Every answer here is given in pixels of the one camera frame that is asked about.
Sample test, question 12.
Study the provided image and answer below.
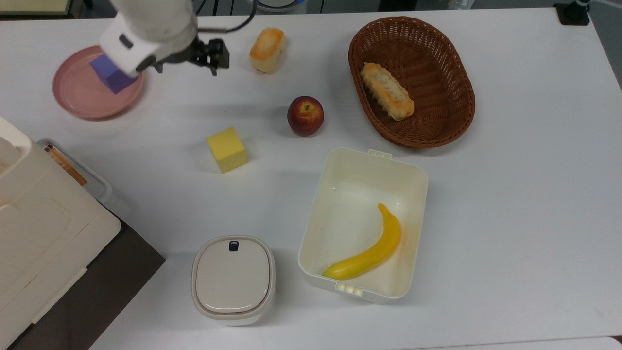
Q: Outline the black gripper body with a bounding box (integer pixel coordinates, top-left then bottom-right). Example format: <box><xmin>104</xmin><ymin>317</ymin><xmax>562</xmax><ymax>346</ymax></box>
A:
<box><xmin>146</xmin><ymin>37</ymin><xmax>212</xmax><ymax>74</ymax></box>

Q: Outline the yellow cube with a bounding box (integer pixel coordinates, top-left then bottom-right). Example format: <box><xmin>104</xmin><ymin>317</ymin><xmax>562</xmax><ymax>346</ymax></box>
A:
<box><xmin>207</xmin><ymin>126</ymin><xmax>249</xmax><ymax>174</ymax></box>

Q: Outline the purple cube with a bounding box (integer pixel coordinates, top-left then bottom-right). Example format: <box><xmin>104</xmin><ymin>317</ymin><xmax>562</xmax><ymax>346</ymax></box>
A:
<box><xmin>90</xmin><ymin>53</ymin><xmax>139</xmax><ymax>95</ymax></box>

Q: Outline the small toy bread loaf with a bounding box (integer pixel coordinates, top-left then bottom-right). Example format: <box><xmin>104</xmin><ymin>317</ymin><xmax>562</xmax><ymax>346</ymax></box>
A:
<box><xmin>249</xmin><ymin>27</ymin><xmax>288</xmax><ymax>75</ymax></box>

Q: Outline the blue white round object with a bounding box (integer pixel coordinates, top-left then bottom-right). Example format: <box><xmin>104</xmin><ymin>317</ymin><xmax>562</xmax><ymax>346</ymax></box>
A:
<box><xmin>253</xmin><ymin>0</ymin><xmax>308</xmax><ymax>13</ymax></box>

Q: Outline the red apple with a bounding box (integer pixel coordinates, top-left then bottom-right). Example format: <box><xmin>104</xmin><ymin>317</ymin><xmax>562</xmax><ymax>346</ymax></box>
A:
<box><xmin>287</xmin><ymin>96</ymin><xmax>325</xmax><ymax>137</ymax></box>

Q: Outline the pink plate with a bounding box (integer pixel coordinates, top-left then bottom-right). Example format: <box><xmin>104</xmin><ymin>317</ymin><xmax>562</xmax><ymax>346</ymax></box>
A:
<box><xmin>52</xmin><ymin>45</ymin><xmax>145</xmax><ymax>121</ymax></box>

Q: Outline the yellow framed board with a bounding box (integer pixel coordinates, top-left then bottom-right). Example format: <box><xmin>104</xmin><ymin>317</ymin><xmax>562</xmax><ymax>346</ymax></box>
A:
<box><xmin>0</xmin><ymin>0</ymin><xmax>73</xmax><ymax>16</ymax></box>

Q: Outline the long toy bread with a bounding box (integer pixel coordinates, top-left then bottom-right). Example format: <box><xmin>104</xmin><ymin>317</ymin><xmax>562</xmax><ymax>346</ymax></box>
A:
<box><xmin>360</xmin><ymin>62</ymin><xmax>415</xmax><ymax>122</ymax></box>

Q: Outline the white plastic storage container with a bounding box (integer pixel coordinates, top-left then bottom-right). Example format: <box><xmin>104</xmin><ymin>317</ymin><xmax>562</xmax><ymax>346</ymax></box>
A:
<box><xmin>297</xmin><ymin>147</ymin><xmax>429</xmax><ymax>305</ymax></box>

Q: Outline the small white lidded bin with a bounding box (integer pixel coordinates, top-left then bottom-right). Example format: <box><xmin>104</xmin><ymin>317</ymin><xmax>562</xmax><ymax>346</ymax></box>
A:
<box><xmin>191</xmin><ymin>235</ymin><xmax>276</xmax><ymax>327</ymax></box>

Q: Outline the brown wicker basket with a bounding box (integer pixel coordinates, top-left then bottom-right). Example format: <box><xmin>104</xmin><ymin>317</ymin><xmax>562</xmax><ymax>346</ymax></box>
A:
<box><xmin>348</xmin><ymin>16</ymin><xmax>476</xmax><ymax>149</ymax></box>

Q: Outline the white plastic lid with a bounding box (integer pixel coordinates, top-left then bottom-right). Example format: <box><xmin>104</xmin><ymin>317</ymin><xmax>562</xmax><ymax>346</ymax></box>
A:
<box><xmin>0</xmin><ymin>116</ymin><xmax>122</xmax><ymax>350</ymax></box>

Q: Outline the yellow toy banana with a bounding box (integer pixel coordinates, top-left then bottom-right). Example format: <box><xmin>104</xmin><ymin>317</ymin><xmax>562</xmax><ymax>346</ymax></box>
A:
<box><xmin>322</xmin><ymin>203</ymin><xmax>402</xmax><ymax>281</ymax></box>

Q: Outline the dark brown drawer unit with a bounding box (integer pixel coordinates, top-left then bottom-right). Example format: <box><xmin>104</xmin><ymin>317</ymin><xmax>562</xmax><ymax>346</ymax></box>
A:
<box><xmin>9</xmin><ymin>208</ymin><xmax>166</xmax><ymax>350</ymax></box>

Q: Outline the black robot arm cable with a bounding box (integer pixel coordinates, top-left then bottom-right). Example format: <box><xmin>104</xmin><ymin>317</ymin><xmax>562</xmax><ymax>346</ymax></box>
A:
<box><xmin>196</xmin><ymin>0</ymin><xmax>257</xmax><ymax>34</ymax></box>

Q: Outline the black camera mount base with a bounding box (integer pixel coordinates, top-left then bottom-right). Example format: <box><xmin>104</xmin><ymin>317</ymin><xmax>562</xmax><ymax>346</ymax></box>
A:
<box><xmin>554</xmin><ymin>0</ymin><xmax>591</xmax><ymax>26</ymax></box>

